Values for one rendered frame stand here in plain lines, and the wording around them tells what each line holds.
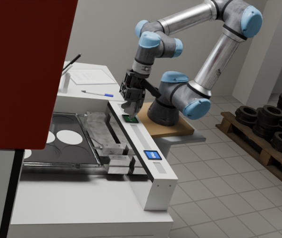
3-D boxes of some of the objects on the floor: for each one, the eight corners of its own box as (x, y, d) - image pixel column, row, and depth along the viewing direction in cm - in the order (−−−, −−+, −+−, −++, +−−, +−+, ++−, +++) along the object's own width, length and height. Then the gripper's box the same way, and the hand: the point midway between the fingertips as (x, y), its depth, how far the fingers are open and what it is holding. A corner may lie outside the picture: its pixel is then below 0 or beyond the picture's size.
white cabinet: (-40, 397, 204) (-8, 226, 168) (-54, 225, 281) (-34, 81, 245) (120, 375, 231) (177, 222, 195) (68, 223, 308) (102, 93, 272)
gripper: (125, 64, 214) (111, 112, 224) (132, 75, 207) (119, 123, 217) (145, 67, 218) (131, 113, 227) (153, 77, 211) (138, 125, 220)
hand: (132, 116), depth 223 cm, fingers closed
